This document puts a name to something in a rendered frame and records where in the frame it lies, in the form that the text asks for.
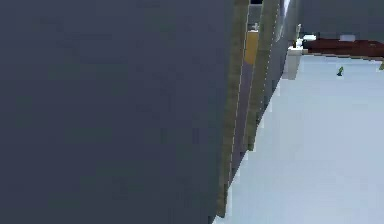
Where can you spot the yellow cabinet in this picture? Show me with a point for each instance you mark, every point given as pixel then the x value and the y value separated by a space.
pixel 251 46

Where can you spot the white bedside table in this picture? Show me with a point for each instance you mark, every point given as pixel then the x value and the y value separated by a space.
pixel 292 61

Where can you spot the white table lamp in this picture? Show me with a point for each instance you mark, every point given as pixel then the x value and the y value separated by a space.
pixel 297 33

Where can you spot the white framed window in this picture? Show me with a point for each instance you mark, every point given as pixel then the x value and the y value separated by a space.
pixel 284 13

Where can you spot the white pillow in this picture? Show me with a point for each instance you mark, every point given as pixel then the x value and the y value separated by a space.
pixel 309 37

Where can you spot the small green object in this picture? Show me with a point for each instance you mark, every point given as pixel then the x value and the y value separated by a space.
pixel 340 71

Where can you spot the dark red bed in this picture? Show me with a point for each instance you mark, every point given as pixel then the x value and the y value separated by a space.
pixel 346 48

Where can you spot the grey pillow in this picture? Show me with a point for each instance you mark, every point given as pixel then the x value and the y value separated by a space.
pixel 347 37

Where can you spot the olive door frame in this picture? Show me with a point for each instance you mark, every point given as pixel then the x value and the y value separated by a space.
pixel 233 100

